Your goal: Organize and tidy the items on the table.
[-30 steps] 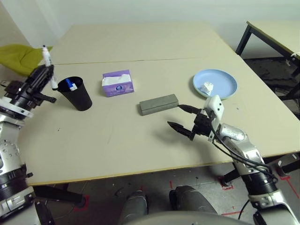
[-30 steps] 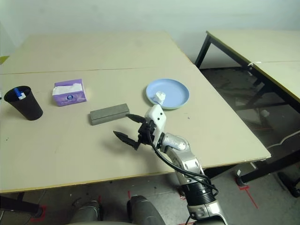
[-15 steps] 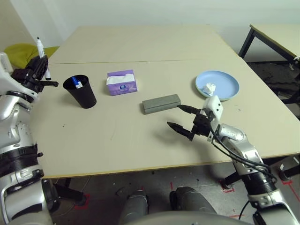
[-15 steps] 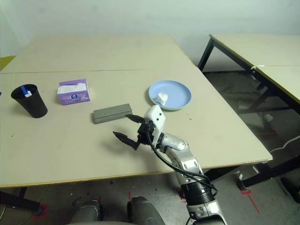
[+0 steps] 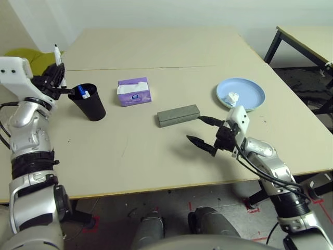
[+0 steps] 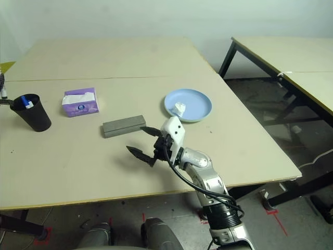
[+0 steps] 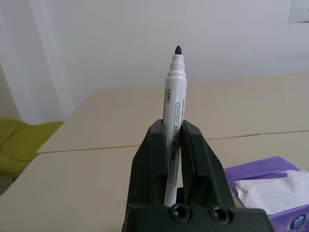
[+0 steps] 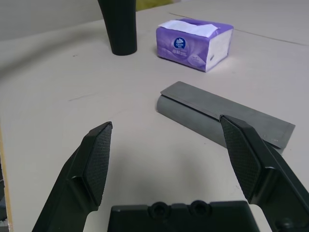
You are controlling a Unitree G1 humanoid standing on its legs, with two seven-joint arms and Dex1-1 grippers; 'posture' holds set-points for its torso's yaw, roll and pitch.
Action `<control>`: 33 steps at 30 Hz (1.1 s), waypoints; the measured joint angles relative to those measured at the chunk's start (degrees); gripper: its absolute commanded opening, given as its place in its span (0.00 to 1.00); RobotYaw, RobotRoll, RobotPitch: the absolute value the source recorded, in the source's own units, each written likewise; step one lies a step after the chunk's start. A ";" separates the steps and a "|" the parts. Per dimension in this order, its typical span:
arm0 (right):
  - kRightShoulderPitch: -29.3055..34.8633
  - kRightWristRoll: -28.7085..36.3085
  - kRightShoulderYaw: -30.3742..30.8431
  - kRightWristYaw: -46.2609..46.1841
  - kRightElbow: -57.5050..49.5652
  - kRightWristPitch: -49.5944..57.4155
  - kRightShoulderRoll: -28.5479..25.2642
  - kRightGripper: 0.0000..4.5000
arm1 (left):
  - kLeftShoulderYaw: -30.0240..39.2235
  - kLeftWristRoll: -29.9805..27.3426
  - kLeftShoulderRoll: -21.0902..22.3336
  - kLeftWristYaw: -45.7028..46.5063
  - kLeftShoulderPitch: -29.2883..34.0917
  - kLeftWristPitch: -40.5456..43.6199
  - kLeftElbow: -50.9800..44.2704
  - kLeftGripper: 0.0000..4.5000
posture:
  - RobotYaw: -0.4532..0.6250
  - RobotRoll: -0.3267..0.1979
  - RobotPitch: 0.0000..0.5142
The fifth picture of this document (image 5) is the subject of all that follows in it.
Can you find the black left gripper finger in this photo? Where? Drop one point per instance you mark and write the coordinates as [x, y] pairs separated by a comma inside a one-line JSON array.
[[59, 75], [66, 91]]

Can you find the grey robot left leg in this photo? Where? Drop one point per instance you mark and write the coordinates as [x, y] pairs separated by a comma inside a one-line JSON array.
[[151, 229]]

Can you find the white blue pen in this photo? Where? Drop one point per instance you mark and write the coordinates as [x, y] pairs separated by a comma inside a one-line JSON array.
[[86, 96]]

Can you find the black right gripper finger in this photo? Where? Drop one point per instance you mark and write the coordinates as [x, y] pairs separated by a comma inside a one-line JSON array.
[[204, 145], [213, 122]]

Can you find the white tissue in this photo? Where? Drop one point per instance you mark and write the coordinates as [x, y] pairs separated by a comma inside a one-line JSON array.
[[231, 98]]

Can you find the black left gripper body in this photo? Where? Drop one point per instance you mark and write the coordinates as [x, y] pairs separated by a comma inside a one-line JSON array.
[[45, 80]]

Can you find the blue plate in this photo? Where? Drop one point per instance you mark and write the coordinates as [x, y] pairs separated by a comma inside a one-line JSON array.
[[249, 91]]

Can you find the grey robot right leg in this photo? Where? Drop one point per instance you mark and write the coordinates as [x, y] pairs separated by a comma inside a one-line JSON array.
[[210, 221]]

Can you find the purple tissue box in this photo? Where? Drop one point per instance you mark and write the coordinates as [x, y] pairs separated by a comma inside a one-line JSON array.
[[135, 99]]

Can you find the white marker blue cap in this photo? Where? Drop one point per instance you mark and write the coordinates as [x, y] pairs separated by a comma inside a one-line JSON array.
[[82, 90]]

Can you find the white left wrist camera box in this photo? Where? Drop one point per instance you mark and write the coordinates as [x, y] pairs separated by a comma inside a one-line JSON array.
[[15, 78]]

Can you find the grey robot torso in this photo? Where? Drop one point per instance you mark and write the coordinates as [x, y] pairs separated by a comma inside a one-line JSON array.
[[208, 243]]

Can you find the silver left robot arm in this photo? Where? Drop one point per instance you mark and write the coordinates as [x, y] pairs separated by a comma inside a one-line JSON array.
[[26, 122]]

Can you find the white marker black cap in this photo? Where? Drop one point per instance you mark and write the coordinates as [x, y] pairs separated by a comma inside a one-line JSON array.
[[57, 56]]

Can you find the yellow-green chair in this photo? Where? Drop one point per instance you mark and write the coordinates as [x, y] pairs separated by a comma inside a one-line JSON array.
[[39, 56]]

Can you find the black table foot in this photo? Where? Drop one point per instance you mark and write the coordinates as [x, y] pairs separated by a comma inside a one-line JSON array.
[[83, 217], [322, 185]]

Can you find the black plastic cup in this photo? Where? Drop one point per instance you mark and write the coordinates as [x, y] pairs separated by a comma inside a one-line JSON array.
[[93, 109]]

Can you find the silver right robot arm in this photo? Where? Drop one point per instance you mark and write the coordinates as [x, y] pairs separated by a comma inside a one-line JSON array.
[[270, 161]]

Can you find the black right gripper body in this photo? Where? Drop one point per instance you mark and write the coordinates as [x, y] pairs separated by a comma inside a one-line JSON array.
[[226, 136]]

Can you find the beige side table black legs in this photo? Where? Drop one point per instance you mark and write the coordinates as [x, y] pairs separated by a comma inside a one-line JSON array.
[[301, 34]]

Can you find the grey glasses case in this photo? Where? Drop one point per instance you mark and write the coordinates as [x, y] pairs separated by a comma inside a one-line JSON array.
[[179, 117]]

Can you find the grey robot leg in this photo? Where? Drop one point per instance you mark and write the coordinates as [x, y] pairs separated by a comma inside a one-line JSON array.
[[210, 221], [151, 229]]

